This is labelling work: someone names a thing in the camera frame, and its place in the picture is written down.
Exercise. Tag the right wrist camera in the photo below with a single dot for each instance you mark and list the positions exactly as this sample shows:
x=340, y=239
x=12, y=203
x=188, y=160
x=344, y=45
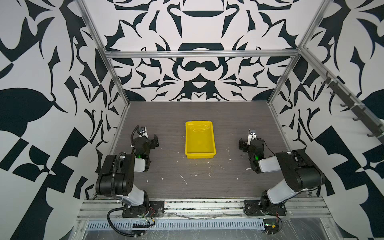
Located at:
x=252, y=135

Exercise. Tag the black wall hook rack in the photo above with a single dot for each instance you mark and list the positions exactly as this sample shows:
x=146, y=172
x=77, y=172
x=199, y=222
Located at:
x=351, y=102

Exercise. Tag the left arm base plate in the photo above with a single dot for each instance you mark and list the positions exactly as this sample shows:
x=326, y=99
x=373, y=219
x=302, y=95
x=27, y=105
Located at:
x=147, y=209

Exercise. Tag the white slotted cable duct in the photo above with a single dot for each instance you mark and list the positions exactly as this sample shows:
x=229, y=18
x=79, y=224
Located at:
x=187, y=224

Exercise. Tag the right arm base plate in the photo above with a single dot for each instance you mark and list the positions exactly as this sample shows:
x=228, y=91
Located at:
x=257, y=208

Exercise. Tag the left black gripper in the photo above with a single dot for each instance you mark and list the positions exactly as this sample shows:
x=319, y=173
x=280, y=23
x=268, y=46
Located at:
x=151, y=142

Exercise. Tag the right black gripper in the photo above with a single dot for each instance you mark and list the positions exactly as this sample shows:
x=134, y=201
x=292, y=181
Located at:
x=245, y=145

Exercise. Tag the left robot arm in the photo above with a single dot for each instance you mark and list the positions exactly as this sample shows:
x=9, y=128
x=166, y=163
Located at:
x=116, y=179

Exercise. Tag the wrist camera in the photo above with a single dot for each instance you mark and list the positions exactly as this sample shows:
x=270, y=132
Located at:
x=252, y=135
x=142, y=131

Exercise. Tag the yellow plastic bin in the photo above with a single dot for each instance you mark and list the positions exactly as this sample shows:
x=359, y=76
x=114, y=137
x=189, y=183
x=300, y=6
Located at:
x=200, y=140

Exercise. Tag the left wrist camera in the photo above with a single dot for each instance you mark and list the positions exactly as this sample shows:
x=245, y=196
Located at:
x=142, y=131

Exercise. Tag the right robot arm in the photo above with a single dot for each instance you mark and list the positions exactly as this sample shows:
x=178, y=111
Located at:
x=299, y=171

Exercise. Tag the green lit circuit board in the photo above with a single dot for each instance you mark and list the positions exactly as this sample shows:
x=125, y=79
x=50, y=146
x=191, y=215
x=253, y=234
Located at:
x=272, y=226

